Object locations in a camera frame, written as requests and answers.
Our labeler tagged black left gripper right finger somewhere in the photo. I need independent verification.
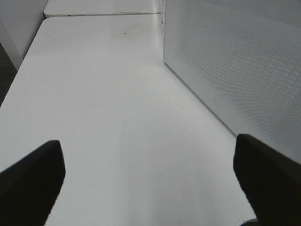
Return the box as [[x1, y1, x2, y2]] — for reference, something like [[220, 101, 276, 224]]
[[233, 134, 301, 226]]

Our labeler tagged white microwave door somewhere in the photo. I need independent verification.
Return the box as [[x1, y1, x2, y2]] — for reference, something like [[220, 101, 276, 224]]
[[164, 0, 301, 162]]

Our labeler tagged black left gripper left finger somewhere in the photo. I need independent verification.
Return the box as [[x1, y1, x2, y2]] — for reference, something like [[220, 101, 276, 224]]
[[0, 140, 65, 226]]

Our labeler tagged white microwave oven body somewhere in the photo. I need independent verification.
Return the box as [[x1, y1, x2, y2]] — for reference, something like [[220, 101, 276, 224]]
[[155, 0, 166, 53]]

